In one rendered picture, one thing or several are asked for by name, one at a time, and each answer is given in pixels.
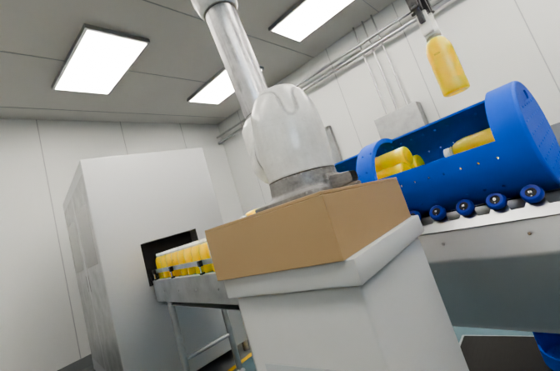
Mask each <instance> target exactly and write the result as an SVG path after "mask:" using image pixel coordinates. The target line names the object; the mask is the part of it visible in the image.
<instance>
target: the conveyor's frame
mask: <svg viewBox="0 0 560 371"><path fill-rule="evenodd" d="M152 282H153V286H154V290H155V294H156V297H157V301H158V302H166V303H165V304H163V305H167V306H168V310H169V313H170V317H171V320H172V327H173V331H174V334H175V338H176V342H177V348H178V352H179V356H180V359H181V363H182V370H183V371H191V370H190V367H189V363H188V360H190V359H192V358H194V357H196V356H197V355H199V354H200V353H202V352H204V351H206V350H207V349H209V348H211V347H212V346H214V345H216V344H217V343H220V342H222V341H223V340H224V339H226V338H229V342H230V345H231V349H232V354H233V357H234V361H235V364H236V368H237V371H245V370H246V369H245V368H243V366H242V362H241V359H240V356H239V352H238V347H237V344H236V340H235V337H234V334H233V328H232V325H231V322H230V318H229V315H228V310H240V309H239V306H238V301H237V298H228V294H227V290H226V288H225V284H224V280H222V281H218V279H217V275H216V273H215V272H214V273H205V274H203V275H200V274H194V275H188V276H182V277H175V278H162V279H158V280H154V281H152ZM175 306H180V307H193V308H215V309H221V310H222V316H223V320H224V323H225V326H226V330H227V333H226V334H224V335H223V336H222V337H220V338H217V339H216V340H214V341H212V342H211V343H209V344H207V345H205V346H204V347H202V348H200V349H199V350H197V351H195V352H193V353H191V354H189V355H188V356H187V353H186V349H185V346H184V342H183V336H182V332H181V329H180V325H179V322H178V316H177V311H176V308H175Z"/></svg>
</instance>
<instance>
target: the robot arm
mask: <svg viewBox="0 0 560 371"><path fill-rule="evenodd" d="M405 1H406V3H407V5H408V8H409V10H410V12H413V13H412V14H411V16H412V17H414V16H415V15H416V16H415V18H416V19H417V23H418V25H419V27H420V29H421V31H422V35H423V36H424V37H426V36H427V35H429V34H430V33H432V32H434V29H433V28H435V27H438V25H437V23H436V20H435V18H434V16H433V14H434V13H435V11H433V8H432V6H431V4H430V2H429V0H405ZM191 2H192V5H193V7H194V8H195V10H196V11H197V13H198V14H199V16H200V18H201V19H202V20H203V21H204V22H205V23H207V24H208V26H209V28H210V31H211V33H212V36H213V39H214V41H215V43H216V45H217V49H218V51H219V54H220V56H221V59H222V62H223V64H224V67H225V68H226V71H227V75H228V76H229V79H230V81H231V84H232V87H233V89H234V92H235V93H236V96H237V100H238V101H239V104H240V106H241V109H242V112H243V115H244V117H245V119H246V122H245V124H244V126H243V129H242V136H243V139H244V142H245V144H246V147H247V152H248V155H249V157H250V160H251V161H252V169H253V171H254V172H255V174H256V175H257V177H258V178H259V179H260V180H262V181H263V182H265V183H267V184H269V187H270V191H271V196H272V200H271V201H270V202H269V203H266V204H264V205H263V206H262V207H260V208H257V209H256V210H255V213H258V212H261V211H263V210H266V209H269V208H273V207H276V206H278V205H281V204H284V203H288V202H291V201H293V200H295V199H298V198H302V197H305V196H308V195H310V194H313V193H317V192H320V191H323V190H329V189H333V188H340V187H346V186H350V185H354V184H360V183H361V181H360V180H358V174H357V172H356V171H355V170H350V171H346V172H341V173H339V172H337V170H336V168H335V165H334V162H333V156H332V152H331V148H330V145H329V141H328V137H327V134H326V131H325V128H324V126H323V122H322V119H321V118H320V115H319V113H318V110H317V108H316V106H315V104H314V103H313V101H312V99H311V98H310V97H309V96H308V95H307V94H306V93H305V92H304V91H303V90H302V89H301V88H298V87H296V86H294V85H292V84H279V85H276V86H273V87H270V88H269V87H268V85H267V83H266V81H265V78H264V76H263V73H262V71H261V68H260V67H259V65H258V61H257V59H256V57H255V55H254V52H253V50H252V47H251V45H250V42H249V41H248V37H247V35H246V33H245V31H244V29H243V26H242V24H241V21H240V19H239V16H238V14H237V10H238V1H237V0H191ZM438 29H439V28H438Z"/></svg>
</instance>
